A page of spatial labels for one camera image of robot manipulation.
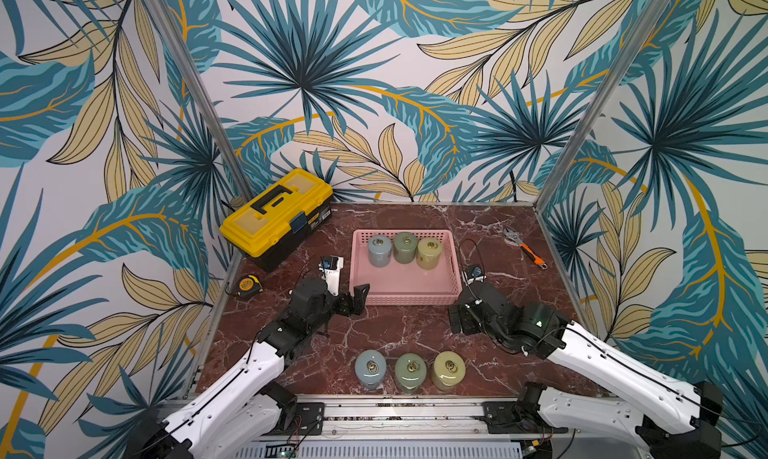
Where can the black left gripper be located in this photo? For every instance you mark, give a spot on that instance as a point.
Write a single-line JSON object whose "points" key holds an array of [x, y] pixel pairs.
{"points": [[346, 308]]}

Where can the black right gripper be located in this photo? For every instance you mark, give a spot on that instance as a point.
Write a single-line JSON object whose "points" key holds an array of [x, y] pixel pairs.
{"points": [[466, 315]]}

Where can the pink perforated plastic basket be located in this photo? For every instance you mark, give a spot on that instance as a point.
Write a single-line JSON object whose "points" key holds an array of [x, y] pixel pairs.
{"points": [[406, 284]]}

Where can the yellow-green front tea canister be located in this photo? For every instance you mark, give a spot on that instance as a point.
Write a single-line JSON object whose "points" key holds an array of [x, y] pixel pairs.
{"points": [[448, 370]]}

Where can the yellow-green tea canister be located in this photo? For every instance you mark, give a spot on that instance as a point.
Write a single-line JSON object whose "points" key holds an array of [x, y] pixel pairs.
{"points": [[448, 370], [429, 251]]}

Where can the blue front tea canister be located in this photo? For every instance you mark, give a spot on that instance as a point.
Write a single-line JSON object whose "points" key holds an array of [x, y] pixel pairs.
{"points": [[370, 368]]}

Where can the blue tea canister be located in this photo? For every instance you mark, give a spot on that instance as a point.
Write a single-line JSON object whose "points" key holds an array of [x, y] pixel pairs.
{"points": [[370, 368], [379, 250]]}

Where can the dark green front tea canister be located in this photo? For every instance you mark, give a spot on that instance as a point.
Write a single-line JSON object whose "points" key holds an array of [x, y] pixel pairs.
{"points": [[410, 372]]}

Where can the dark green tea canister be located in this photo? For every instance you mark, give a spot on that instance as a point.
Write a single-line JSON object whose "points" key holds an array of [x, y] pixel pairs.
{"points": [[410, 372], [405, 247]]}

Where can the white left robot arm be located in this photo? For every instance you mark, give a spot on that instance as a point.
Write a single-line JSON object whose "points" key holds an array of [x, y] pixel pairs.
{"points": [[234, 393]]}

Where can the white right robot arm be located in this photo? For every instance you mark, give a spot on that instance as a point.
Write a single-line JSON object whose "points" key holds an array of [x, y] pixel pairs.
{"points": [[663, 416]]}

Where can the blue rear tea canister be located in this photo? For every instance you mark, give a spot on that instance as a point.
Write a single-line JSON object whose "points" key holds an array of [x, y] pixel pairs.
{"points": [[379, 250]]}

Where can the dark green rear tea canister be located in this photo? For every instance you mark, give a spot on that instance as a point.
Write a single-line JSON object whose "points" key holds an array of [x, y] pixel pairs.
{"points": [[405, 247]]}

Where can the yellow-green rear tea canister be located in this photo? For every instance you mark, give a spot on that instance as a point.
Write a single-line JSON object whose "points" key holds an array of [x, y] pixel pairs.
{"points": [[429, 251]]}

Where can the yellow black tape measure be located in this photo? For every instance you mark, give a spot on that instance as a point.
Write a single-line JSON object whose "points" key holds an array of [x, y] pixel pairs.
{"points": [[245, 287]]}

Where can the yellow black toolbox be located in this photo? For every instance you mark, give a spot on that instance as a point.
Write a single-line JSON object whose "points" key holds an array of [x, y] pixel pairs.
{"points": [[269, 228]]}

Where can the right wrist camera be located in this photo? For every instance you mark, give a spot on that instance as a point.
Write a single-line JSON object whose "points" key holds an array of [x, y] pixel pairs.
{"points": [[473, 273]]}

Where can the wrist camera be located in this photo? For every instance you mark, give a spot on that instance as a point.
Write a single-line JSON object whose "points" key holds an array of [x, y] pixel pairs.
{"points": [[330, 268], [473, 273]]}

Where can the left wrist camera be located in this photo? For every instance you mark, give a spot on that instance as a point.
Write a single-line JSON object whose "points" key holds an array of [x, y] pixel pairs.
{"points": [[330, 268]]}

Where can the orange handled adjustable wrench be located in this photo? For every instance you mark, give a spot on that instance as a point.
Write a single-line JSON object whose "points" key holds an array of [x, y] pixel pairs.
{"points": [[515, 239]]}

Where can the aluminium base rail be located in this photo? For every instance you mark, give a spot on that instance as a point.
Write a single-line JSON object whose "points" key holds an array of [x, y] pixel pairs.
{"points": [[440, 419]]}

